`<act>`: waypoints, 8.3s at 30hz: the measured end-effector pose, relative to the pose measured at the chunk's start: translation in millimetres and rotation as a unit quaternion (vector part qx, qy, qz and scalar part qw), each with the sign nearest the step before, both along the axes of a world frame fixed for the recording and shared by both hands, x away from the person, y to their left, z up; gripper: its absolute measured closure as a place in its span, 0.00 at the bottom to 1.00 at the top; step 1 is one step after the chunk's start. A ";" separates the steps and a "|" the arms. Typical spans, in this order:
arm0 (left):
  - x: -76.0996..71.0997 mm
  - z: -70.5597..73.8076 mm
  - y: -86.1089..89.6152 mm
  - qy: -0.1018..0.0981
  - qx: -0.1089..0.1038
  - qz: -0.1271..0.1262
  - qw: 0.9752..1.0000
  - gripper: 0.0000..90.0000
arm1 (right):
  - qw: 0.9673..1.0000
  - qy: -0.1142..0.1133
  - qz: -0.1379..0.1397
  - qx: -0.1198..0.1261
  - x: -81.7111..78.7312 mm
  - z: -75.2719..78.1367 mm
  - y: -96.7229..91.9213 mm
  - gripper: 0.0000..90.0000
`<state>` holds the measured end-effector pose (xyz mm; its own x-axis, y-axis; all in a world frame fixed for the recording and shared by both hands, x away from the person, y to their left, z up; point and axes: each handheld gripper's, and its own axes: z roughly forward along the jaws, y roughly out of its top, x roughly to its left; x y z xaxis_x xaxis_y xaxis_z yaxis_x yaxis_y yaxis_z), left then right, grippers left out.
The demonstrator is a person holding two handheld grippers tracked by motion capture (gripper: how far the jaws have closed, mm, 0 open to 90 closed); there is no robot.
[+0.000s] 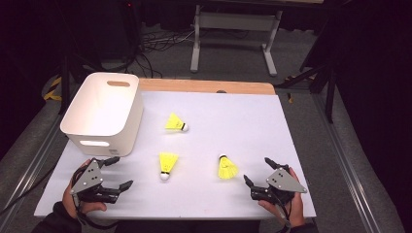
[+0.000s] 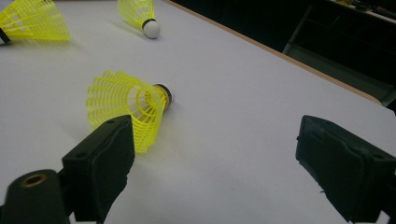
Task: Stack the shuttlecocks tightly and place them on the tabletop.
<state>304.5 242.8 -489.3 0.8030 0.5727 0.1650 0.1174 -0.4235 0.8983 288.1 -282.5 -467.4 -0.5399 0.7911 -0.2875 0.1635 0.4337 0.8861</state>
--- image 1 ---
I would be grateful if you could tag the white table cover board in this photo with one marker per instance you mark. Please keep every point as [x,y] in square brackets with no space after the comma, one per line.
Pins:
[226,129]

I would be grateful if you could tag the black tripod stand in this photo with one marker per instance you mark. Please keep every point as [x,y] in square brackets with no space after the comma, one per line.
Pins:
[329,97]
[64,87]

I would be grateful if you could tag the person's left hand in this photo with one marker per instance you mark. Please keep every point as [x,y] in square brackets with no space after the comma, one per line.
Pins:
[69,202]

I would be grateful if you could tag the yellow plastic shuttlecock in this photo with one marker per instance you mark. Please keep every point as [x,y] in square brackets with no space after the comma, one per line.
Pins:
[173,123]
[227,170]
[167,161]

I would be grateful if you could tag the person's right hand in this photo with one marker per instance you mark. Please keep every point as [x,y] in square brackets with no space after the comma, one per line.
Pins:
[296,210]

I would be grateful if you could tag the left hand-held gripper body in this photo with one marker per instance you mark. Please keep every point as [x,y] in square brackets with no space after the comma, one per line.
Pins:
[88,179]

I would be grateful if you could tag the aluminium floor rail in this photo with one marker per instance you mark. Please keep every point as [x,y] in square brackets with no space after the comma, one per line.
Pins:
[350,174]
[29,174]

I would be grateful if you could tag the grey metal frame desk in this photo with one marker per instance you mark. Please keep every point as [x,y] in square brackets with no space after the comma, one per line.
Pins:
[236,21]

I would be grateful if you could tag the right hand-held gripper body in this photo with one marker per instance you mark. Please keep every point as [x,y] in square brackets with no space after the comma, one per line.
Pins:
[283,183]

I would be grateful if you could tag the black curtain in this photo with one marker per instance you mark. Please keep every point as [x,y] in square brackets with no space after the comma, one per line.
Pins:
[32,48]
[379,81]

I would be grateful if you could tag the white plastic storage bin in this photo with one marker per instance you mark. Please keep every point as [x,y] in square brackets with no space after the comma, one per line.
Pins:
[97,106]

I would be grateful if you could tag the yellow black floor tape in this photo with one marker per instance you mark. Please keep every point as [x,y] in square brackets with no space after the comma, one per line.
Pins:
[53,90]

